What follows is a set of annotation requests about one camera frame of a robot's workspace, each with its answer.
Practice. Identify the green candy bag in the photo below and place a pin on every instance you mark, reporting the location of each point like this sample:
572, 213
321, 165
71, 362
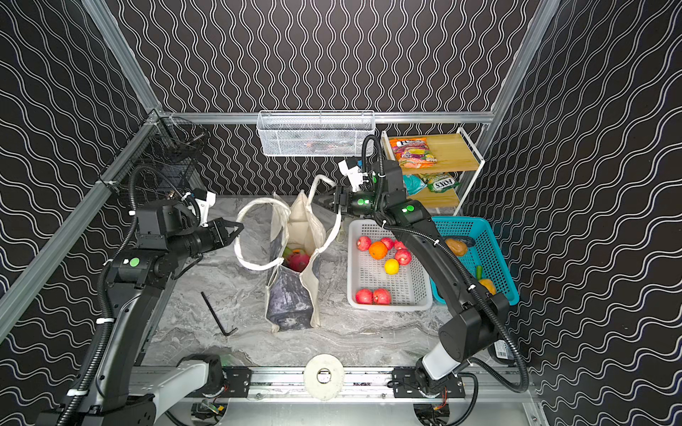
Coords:
440, 182

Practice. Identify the yellow potato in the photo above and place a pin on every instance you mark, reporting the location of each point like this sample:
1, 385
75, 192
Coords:
489, 286

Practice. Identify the red apple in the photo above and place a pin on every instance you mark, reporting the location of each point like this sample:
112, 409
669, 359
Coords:
388, 242
363, 243
382, 297
364, 297
403, 257

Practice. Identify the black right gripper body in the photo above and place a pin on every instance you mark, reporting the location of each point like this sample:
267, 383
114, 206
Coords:
338, 199

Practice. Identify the orange tangerine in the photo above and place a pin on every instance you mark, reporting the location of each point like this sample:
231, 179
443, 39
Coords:
378, 250

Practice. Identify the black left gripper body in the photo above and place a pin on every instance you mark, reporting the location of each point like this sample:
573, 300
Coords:
220, 234

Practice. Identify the white wooden two-tier shelf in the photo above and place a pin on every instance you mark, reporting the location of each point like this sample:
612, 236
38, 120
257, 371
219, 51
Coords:
456, 153

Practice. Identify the teal white snack bag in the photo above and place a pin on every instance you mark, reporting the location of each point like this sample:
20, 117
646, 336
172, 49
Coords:
413, 184

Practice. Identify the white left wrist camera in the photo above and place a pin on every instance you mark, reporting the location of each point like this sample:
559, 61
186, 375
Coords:
204, 199

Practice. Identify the white round disc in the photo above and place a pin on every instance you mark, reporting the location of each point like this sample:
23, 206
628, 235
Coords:
324, 377

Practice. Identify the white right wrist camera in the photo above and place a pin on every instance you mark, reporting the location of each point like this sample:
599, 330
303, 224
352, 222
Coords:
351, 168

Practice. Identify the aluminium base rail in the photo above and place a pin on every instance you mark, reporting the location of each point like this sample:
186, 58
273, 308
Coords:
170, 386

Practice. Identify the black hex key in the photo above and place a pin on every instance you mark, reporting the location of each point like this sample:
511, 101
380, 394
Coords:
214, 315

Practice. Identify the yellow lemon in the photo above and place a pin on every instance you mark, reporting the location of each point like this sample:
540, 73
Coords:
392, 267

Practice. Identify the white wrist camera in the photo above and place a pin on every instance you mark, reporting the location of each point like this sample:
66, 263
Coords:
351, 168
204, 199

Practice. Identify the pink dragon fruit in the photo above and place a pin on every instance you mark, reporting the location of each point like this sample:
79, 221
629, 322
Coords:
298, 261

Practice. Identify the black round puck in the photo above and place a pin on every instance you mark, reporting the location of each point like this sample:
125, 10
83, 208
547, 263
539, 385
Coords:
501, 353

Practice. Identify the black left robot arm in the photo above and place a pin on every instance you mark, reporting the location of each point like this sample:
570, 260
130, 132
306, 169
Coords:
129, 289

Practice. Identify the teal plastic vegetable basket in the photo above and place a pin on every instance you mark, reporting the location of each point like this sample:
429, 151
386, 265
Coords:
484, 256

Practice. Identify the brown kiwi potato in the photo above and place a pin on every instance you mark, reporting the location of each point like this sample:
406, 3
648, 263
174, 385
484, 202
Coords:
458, 248

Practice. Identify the black wire wall basket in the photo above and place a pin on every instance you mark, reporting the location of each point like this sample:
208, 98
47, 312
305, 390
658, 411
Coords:
165, 166

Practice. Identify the orange snack bag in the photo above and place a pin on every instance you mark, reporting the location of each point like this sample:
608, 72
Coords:
413, 153

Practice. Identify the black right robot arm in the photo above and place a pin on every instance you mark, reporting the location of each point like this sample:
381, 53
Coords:
477, 316

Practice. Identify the cream canvas grocery bag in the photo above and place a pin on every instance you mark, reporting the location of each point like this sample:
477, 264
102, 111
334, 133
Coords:
297, 240

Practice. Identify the white wire wall basket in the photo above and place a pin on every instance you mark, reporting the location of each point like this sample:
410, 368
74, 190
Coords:
314, 133

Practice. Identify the white plastic fruit basket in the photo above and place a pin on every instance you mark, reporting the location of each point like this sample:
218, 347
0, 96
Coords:
409, 289

